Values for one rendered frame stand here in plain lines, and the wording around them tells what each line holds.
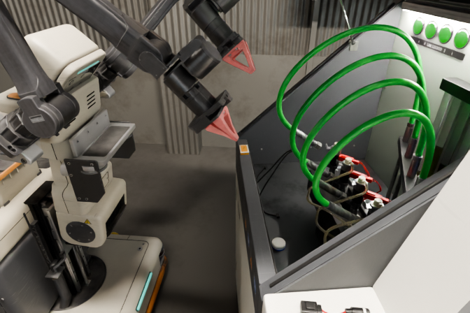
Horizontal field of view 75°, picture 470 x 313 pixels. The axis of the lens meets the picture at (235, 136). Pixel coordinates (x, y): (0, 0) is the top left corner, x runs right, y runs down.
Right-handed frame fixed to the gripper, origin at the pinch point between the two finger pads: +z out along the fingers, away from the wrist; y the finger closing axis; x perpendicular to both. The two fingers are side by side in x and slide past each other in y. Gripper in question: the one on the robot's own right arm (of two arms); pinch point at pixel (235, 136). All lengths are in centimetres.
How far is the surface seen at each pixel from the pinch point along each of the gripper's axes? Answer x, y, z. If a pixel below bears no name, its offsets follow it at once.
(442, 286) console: -25.1, 20.6, 31.2
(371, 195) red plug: 1.1, 14.4, 31.8
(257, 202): 7.4, -13.4, 21.6
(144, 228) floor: 76, -137, 35
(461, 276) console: -25.8, 23.8, 29.3
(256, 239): -6.0, -12.4, 22.6
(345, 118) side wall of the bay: 52, 13, 36
